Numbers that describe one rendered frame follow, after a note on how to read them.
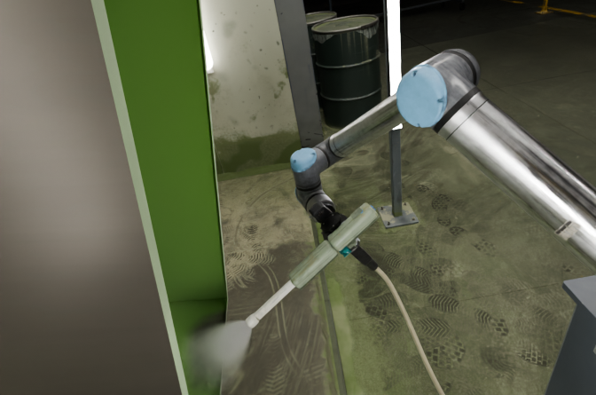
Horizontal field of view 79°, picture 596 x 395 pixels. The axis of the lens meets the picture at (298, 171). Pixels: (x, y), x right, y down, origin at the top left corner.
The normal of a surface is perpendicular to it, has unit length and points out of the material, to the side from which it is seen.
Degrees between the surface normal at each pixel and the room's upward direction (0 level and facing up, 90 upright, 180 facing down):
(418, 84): 86
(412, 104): 86
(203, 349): 19
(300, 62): 90
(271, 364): 0
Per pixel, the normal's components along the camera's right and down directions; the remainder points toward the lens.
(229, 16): 0.07, 0.51
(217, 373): 0.44, -0.18
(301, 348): -0.17, -0.84
